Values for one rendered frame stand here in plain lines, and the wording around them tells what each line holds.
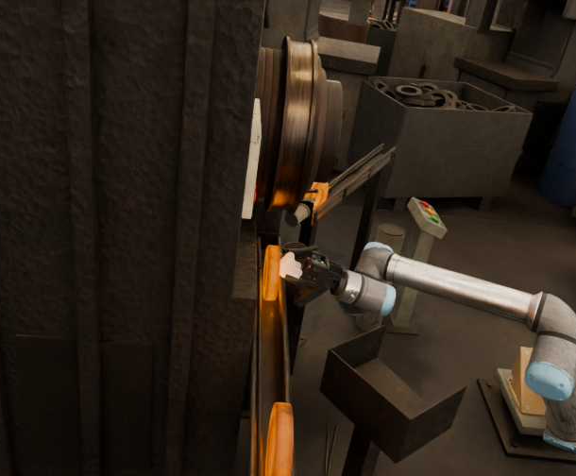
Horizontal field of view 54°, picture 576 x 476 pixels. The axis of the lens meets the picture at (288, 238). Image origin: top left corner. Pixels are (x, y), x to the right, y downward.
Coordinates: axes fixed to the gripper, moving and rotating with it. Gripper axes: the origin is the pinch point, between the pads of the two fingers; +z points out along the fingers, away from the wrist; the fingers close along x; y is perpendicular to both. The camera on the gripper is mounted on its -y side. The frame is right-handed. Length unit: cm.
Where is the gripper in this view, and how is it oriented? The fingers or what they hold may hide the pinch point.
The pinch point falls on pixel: (272, 266)
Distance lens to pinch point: 157.3
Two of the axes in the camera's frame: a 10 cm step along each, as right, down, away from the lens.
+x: 0.5, 4.8, -8.8
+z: -9.1, -3.4, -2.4
